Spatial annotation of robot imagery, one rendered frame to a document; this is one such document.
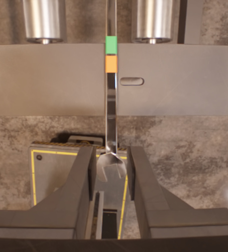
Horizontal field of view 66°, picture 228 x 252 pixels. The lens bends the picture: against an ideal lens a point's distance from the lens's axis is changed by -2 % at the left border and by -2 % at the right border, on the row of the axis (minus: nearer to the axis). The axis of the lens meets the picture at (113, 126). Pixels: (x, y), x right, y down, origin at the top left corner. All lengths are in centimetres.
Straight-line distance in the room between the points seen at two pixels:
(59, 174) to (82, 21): 108
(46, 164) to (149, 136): 82
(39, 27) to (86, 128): 106
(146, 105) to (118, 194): 115
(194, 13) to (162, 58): 47
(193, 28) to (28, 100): 56
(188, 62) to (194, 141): 143
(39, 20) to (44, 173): 102
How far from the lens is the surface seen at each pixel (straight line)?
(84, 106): 23
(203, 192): 195
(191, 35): 68
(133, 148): 15
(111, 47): 22
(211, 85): 26
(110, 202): 139
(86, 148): 15
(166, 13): 53
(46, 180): 136
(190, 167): 175
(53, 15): 54
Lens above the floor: 140
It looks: 74 degrees down
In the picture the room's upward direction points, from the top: 177 degrees clockwise
